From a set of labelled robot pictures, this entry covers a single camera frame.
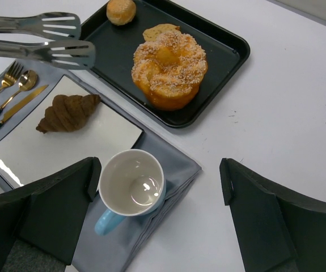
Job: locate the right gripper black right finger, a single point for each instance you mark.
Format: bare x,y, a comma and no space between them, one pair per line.
278,229

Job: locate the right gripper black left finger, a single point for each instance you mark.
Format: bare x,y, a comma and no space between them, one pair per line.
40,223

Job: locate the brown chocolate croissant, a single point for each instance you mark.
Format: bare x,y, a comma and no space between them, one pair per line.
68,113

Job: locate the silver metal tongs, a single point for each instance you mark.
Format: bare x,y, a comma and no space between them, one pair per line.
63,48

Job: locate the large sugared round bread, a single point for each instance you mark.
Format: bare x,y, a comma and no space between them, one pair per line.
169,70

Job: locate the blue white mug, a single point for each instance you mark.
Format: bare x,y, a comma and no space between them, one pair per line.
131,184

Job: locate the grey cloth placemat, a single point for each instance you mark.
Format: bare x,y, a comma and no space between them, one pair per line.
116,250

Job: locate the black baking tray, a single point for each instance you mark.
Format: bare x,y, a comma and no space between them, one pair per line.
115,45

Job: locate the sliced loaf cake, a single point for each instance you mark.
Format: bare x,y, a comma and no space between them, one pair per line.
152,33

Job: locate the small round bun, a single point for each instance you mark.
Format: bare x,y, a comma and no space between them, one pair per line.
121,12

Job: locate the gold spoon green handle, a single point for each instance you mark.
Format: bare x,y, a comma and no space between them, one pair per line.
26,82

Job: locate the gold fork green handle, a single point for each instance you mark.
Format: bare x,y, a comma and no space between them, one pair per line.
11,76

